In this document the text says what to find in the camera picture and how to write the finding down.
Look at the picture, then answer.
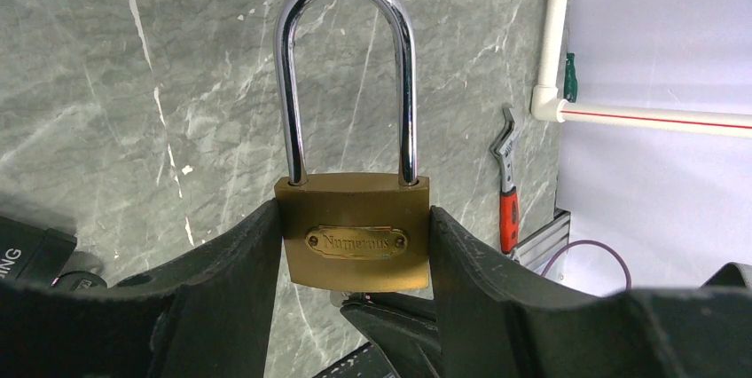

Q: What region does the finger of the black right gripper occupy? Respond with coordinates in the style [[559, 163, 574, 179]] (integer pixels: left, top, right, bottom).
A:
[[340, 293, 441, 377]]

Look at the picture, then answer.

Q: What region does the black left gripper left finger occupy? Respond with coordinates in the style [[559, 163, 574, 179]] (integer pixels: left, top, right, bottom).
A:
[[1, 201, 282, 377]]

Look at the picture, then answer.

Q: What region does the black head key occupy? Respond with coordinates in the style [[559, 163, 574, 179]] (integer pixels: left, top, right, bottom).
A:
[[52, 271, 107, 291]]

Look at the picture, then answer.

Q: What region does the brass padlock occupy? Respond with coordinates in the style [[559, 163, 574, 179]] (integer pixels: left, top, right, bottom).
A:
[[274, 0, 430, 293]]

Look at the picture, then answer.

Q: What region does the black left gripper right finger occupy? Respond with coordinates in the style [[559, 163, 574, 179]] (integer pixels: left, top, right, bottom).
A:
[[429, 207, 751, 377]]

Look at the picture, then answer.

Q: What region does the silver key bunch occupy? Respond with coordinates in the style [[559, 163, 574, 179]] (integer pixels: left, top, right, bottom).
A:
[[329, 291, 369, 308]]

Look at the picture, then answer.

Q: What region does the white pvc pipe frame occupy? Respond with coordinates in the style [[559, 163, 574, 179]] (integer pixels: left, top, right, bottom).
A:
[[531, 0, 751, 138]]

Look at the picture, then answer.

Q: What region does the green handle screwdriver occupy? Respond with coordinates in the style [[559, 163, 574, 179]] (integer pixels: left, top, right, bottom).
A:
[[563, 52, 578, 103]]

